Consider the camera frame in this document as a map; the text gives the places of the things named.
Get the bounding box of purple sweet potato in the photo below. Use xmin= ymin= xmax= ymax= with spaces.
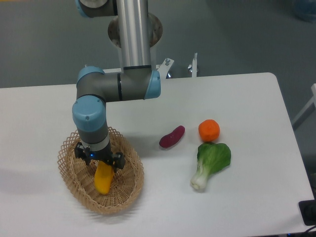
xmin=159 ymin=125 xmax=185 ymax=149

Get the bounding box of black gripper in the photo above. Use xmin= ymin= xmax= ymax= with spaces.
xmin=74 ymin=142 xmax=125 ymax=173

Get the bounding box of black device at table edge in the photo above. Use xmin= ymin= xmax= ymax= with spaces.
xmin=298 ymin=199 xmax=316 ymax=226

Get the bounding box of white furniture leg at right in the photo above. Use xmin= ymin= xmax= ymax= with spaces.
xmin=291 ymin=83 xmax=316 ymax=130

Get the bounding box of green bok choy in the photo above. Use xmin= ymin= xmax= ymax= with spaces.
xmin=190 ymin=142 xmax=232 ymax=191

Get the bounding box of woven wicker basket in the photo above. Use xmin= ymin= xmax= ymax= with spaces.
xmin=57 ymin=127 xmax=144 ymax=214

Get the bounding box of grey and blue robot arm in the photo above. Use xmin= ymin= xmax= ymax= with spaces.
xmin=72 ymin=0 xmax=161 ymax=170

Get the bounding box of yellow mango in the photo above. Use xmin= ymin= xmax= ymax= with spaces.
xmin=94 ymin=161 xmax=114 ymax=195

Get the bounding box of orange tangerine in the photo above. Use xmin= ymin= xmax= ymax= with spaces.
xmin=198 ymin=119 xmax=220 ymax=142

